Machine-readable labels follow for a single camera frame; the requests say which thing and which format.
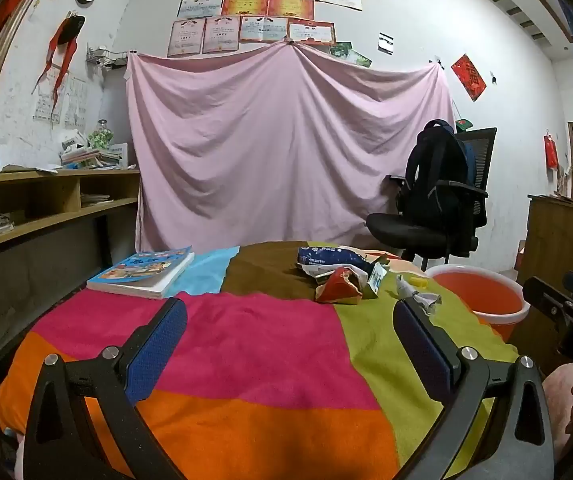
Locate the person's right hand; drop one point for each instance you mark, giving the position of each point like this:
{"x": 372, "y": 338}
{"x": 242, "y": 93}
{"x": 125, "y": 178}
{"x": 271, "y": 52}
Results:
{"x": 561, "y": 400}

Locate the group of wall certificates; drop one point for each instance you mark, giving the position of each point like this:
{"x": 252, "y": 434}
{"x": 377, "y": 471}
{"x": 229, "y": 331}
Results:
{"x": 261, "y": 15}

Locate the children's picture book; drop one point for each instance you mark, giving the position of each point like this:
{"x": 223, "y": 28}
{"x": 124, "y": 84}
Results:
{"x": 139, "y": 272}

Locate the red hanging ribbon decoration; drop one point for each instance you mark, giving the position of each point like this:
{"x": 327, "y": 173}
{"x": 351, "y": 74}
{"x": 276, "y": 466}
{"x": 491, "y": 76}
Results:
{"x": 64, "y": 45}

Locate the blue snack bag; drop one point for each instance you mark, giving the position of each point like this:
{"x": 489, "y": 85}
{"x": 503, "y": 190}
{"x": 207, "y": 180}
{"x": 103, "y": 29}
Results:
{"x": 331, "y": 255}

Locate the red diamond wall poster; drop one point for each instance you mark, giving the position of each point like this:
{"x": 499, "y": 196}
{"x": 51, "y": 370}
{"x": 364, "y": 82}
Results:
{"x": 468, "y": 77}

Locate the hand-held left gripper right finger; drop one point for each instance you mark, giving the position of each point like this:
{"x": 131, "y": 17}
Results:
{"x": 419, "y": 350}

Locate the black and white sticker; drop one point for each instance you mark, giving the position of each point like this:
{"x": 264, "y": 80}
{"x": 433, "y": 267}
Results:
{"x": 386, "y": 43}

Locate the glass jar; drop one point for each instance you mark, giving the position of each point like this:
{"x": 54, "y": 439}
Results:
{"x": 101, "y": 135}

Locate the black office chair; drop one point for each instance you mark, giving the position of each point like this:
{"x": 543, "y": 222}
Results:
{"x": 401, "y": 227}

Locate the green and white carton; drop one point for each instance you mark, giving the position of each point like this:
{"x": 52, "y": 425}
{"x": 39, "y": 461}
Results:
{"x": 376, "y": 282}

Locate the white tissue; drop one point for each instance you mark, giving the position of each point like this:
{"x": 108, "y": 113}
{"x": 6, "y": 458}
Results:
{"x": 425, "y": 302}

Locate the red snack wrapper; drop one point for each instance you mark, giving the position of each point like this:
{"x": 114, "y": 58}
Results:
{"x": 339, "y": 287}

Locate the green photo prints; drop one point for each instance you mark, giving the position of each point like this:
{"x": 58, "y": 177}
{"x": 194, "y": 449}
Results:
{"x": 351, "y": 54}

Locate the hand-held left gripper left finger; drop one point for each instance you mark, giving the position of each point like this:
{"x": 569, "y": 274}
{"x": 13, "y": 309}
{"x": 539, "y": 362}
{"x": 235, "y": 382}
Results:
{"x": 159, "y": 345}

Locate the orange plastic bin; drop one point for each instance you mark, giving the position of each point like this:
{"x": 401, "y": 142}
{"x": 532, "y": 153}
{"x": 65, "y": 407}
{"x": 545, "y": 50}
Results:
{"x": 481, "y": 295}

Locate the pink hanging sheet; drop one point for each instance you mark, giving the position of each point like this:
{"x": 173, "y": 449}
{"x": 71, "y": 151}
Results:
{"x": 266, "y": 150}

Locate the wooden cabinet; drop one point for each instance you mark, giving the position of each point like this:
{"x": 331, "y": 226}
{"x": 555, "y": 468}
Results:
{"x": 551, "y": 240}

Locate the wall calendar sheets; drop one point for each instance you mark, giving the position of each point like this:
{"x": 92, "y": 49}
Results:
{"x": 61, "y": 102}

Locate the dark blue backpack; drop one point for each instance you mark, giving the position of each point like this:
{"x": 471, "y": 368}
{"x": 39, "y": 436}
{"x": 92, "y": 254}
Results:
{"x": 434, "y": 175}

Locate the wooden shelf desk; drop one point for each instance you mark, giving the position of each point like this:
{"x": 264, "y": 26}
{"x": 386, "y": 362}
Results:
{"x": 41, "y": 182}

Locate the stack of books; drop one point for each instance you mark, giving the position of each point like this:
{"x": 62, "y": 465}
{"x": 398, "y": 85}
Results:
{"x": 91, "y": 156}

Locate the colourful patchwork blanket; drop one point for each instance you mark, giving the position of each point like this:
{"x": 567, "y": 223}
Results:
{"x": 266, "y": 360}

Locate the red hanging ornament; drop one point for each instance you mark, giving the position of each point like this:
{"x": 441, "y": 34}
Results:
{"x": 551, "y": 152}

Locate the banana peel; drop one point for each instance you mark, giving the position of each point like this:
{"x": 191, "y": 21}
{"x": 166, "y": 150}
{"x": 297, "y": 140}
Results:
{"x": 414, "y": 281}

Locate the white toothpaste tube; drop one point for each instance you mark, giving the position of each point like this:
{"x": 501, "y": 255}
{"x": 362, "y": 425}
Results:
{"x": 404, "y": 290}

